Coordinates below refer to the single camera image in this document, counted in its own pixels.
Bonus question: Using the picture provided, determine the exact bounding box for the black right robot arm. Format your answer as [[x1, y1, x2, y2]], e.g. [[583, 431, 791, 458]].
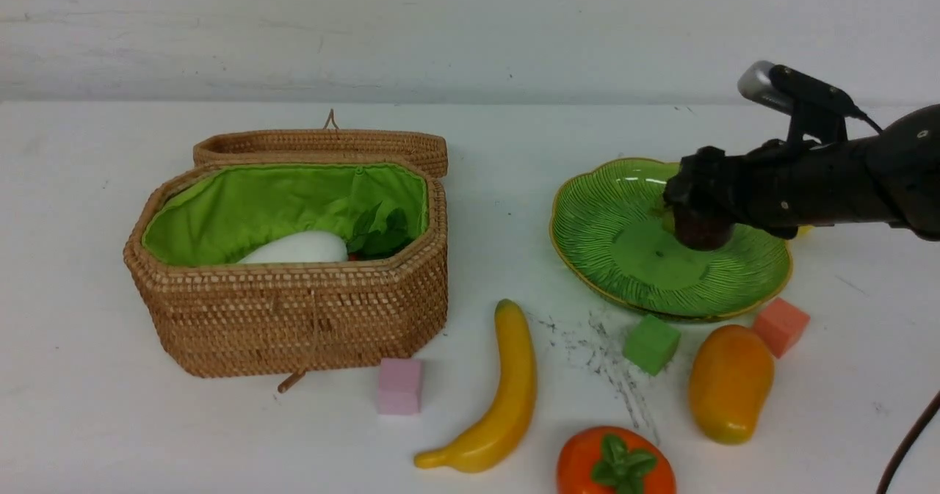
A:
[[662, 105, 939, 250]]

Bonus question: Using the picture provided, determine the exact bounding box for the dark red mangosteen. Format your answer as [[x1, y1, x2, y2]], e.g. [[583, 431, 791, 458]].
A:
[[671, 204, 736, 251]]

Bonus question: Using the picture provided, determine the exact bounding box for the orange persimmon with green calyx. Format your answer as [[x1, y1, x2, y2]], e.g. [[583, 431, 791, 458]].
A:
[[555, 425, 677, 493]]

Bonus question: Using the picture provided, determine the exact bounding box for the orange yellow mango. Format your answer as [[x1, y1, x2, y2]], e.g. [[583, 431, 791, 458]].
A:
[[687, 324, 776, 445]]

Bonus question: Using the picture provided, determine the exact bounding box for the woven rattan basket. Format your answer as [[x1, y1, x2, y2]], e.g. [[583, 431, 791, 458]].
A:
[[123, 155, 449, 377]]

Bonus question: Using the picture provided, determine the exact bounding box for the coral foam cube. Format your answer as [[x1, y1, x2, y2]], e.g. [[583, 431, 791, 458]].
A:
[[752, 297, 811, 359]]

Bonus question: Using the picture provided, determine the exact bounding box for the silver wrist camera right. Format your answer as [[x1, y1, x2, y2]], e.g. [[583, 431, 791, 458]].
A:
[[737, 60, 880, 144]]

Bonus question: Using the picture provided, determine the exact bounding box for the yellow banana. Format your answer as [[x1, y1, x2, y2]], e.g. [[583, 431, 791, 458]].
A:
[[413, 299, 538, 473]]

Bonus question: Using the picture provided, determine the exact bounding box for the woven rattan basket lid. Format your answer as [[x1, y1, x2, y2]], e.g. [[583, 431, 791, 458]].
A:
[[192, 112, 449, 178]]

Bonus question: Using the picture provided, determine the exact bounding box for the green foam cube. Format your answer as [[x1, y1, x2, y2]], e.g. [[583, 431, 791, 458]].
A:
[[622, 316, 682, 377]]

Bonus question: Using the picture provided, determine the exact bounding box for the white radish with leaves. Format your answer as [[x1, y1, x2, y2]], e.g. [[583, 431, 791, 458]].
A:
[[238, 203, 412, 264]]

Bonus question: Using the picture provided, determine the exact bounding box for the green leaf-shaped glass plate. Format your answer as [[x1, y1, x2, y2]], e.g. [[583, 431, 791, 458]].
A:
[[549, 159, 793, 322]]

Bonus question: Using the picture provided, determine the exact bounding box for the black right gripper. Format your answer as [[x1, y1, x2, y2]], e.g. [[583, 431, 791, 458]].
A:
[[662, 131, 900, 239]]

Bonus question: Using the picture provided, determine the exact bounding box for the pink foam cube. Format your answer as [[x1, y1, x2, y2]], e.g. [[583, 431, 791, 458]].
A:
[[376, 359, 424, 416]]

